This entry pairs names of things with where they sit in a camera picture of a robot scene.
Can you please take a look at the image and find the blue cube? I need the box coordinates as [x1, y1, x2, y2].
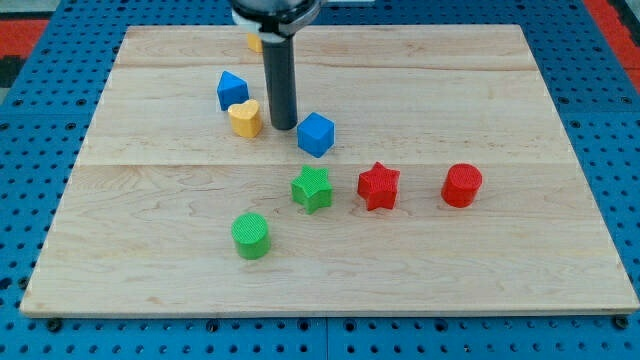
[297, 112, 335, 158]

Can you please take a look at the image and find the wooden board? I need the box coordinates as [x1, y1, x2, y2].
[20, 25, 639, 319]

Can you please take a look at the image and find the green star block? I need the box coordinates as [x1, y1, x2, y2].
[291, 165, 333, 214]

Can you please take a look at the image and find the red star block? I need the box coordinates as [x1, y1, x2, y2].
[357, 162, 400, 211]

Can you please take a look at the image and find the green cylinder block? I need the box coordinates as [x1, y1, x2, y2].
[231, 212, 271, 260]

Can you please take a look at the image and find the yellow heart block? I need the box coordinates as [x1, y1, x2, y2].
[227, 99, 263, 138]

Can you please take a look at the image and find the blue triangular prism block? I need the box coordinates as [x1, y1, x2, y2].
[217, 71, 249, 111]

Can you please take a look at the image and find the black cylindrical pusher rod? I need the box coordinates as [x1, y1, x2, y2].
[263, 38, 298, 130]

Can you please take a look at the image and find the red cylinder block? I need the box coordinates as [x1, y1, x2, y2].
[441, 163, 483, 208]

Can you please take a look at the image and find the yellow block behind rod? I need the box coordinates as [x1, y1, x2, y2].
[247, 33, 263, 54]

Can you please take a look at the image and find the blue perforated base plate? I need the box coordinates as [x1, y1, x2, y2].
[1, 0, 639, 359]

